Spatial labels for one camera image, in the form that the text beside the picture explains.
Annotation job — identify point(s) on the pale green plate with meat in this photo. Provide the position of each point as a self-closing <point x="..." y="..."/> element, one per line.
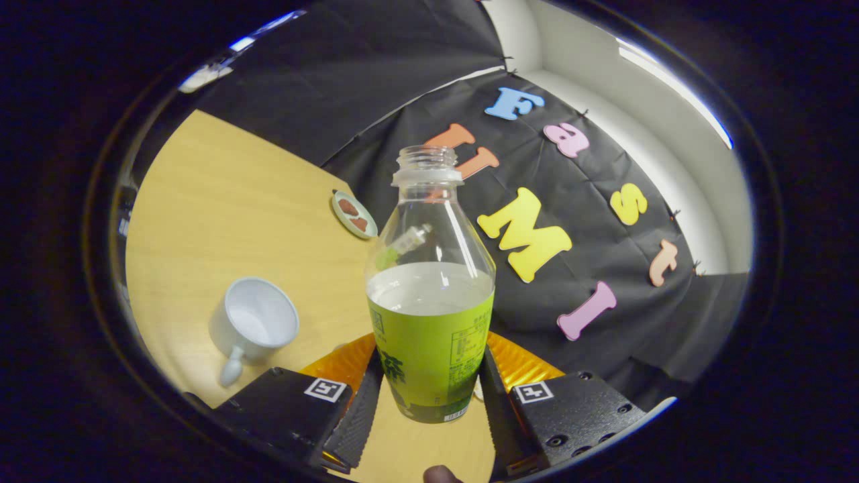
<point x="354" y="215"/>

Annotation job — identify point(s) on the white cup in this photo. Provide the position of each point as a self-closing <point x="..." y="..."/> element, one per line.
<point x="258" y="322"/>

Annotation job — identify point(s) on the wooden table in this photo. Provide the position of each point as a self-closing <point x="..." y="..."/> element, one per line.
<point x="235" y="201"/>

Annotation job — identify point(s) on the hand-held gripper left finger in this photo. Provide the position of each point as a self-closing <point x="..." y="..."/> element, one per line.
<point x="359" y="429"/>

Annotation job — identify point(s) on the black backdrop cloth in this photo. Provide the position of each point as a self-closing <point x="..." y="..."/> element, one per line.
<point x="376" y="60"/>

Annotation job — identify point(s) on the green label juice bottle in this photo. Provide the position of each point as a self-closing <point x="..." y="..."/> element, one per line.
<point x="429" y="349"/>

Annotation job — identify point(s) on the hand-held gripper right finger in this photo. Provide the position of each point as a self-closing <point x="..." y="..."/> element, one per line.
<point x="503" y="429"/>

